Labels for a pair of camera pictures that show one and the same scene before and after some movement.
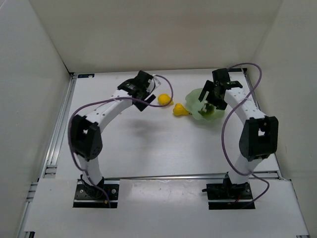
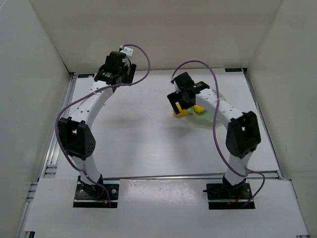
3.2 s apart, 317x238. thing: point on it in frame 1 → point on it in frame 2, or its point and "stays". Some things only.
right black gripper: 215,96 → 177,99
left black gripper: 141,96 → 131,73
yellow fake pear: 164,98 → 198,108
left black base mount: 105,195 stays
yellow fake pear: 179,110 stays
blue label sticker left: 86,76 stays
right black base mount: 227,190 stays
